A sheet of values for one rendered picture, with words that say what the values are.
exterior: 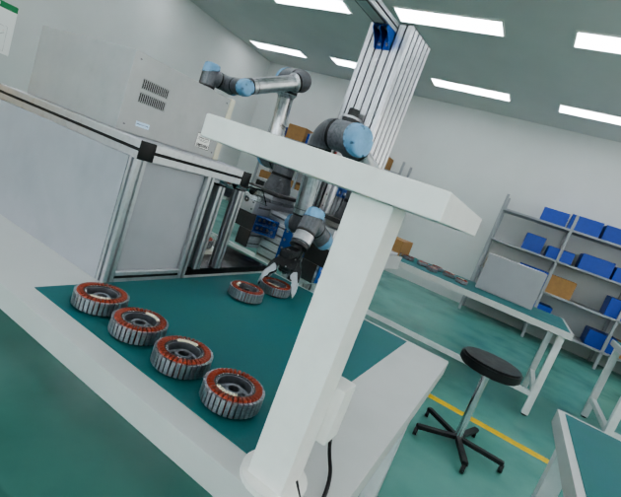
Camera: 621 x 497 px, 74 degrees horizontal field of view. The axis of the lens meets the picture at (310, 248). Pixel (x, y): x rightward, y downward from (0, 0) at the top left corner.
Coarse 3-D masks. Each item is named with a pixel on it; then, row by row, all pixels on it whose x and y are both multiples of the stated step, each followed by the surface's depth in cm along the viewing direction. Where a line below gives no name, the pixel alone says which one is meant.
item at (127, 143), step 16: (0, 96) 126; (16, 96) 122; (32, 96) 119; (48, 112) 115; (64, 112) 111; (80, 128) 108; (96, 128) 105; (112, 128) 102; (112, 144) 102; (128, 144) 100; (144, 144) 98; (160, 144) 110; (144, 160) 100; (160, 160) 103; (176, 160) 108; (192, 160) 112; (208, 160) 121; (208, 176) 120; (224, 176) 125; (240, 176) 131
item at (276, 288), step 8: (264, 280) 142; (272, 280) 147; (280, 280) 148; (264, 288) 140; (272, 288) 139; (280, 288) 140; (288, 288) 143; (272, 296) 140; (280, 296) 141; (288, 296) 143
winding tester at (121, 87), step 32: (64, 32) 116; (64, 64) 115; (96, 64) 109; (128, 64) 103; (160, 64) 109; (64, 96) 115; (96, 96) 109; (128, 96) 105; (160, 96) 112; (192, 96) 121; (224, 96) 132; (128, 128) 108; (160, 128) 116; (192, 128) 126
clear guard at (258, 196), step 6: (222, 180) 170; (228, 186) 171; (234, 186) 168; (240, 186) 165; (246, 186) 149; (252, 186) 153; (246, 192) 165; (252, 192) 163; (258, 192) 160; (252, 198) 166; (258, 198) 163; (264, 198) 161; (264, 204) 164
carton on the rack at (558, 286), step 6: (552, 276) 629; (558, 276) 647; (552, 282) 629; (558, 282) 625; (564, 282) 622; (570, 282) 618; (546, 288) 632; (552, 288) 629; (558, 288) 625; (564, 288) 622; (570, 288) 618; (552, 294) 629; (558, 294) 625; (564, 294) 622; (570, 294) 618
